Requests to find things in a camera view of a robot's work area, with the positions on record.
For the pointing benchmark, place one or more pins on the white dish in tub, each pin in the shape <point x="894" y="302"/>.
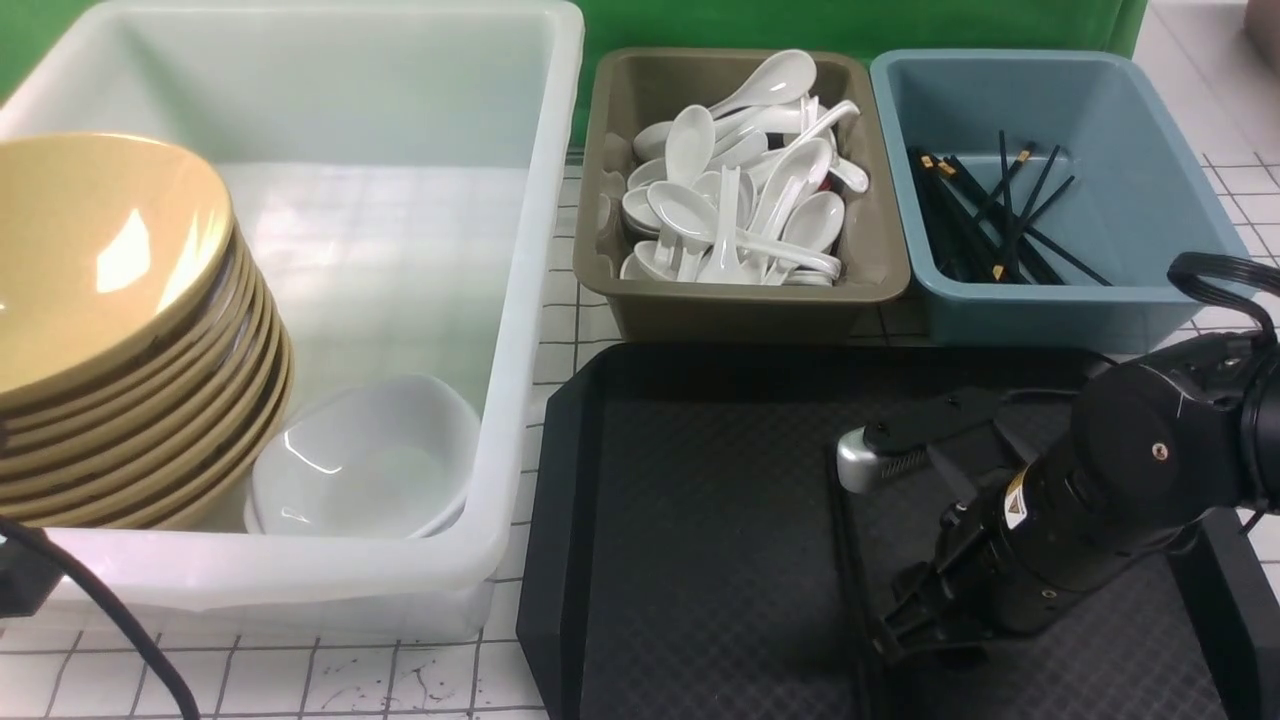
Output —
<point x="252" y="524"/>

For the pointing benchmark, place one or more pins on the blue chopstick bin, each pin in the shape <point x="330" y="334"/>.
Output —
<point x="1125" y="193"/>

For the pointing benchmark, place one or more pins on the stack of tan bowls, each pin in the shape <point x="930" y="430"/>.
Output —
<point x="137" y="408"/>

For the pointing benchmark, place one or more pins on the pile of black chopsticks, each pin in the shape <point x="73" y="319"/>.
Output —
<point x="978" y="234"/>

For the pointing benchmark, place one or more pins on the small white sauce dish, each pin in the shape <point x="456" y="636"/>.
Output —
<point x="381" y="461"/>

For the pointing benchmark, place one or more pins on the tan noodle bowl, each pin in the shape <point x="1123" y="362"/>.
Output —
<point x="108" y="241"/>

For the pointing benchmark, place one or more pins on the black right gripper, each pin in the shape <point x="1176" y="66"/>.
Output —
<point x="1109" y="492"/>

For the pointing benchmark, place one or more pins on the pile of white spoons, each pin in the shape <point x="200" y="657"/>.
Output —
<point x="747" y="190"/>

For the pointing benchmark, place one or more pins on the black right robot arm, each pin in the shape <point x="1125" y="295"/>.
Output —
<point x="1222" y="387"/>

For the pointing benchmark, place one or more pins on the large white plastic tub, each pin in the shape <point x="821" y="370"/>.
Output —
<point x="396" y="168"/>

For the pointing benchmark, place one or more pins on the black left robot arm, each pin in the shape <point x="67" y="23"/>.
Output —
<point x="29" y="570"/>

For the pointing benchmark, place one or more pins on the black plastic serving tray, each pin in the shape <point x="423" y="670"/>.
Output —
<point x="691" y="556"/>

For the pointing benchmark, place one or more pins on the olive green spoon bin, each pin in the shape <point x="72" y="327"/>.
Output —
<point x="638" y="87"/>

